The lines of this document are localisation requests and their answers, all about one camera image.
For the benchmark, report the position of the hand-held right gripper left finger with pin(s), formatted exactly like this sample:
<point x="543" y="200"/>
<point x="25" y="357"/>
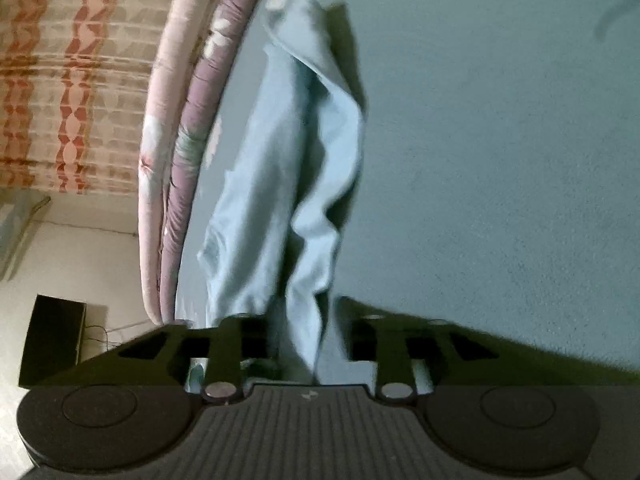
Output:
<point x="230" y="345"/>

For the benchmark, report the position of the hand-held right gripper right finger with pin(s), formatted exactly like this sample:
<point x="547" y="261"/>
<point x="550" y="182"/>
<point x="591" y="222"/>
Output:
<point x="392" y="350"/>

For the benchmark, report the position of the light blue printed t-shirt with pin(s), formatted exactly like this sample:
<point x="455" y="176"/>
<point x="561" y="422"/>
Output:
<point x="280" y="170"/>

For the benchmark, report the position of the purple floral quilt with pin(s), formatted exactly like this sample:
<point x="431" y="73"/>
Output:
<point x="187" y="150"/>

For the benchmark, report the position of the patterned pink curtain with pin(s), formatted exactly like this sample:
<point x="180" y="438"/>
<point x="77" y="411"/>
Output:
<point x="75" y="70"/>

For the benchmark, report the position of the black wall monitor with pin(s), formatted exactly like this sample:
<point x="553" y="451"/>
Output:
<point x="50" y="340"/>

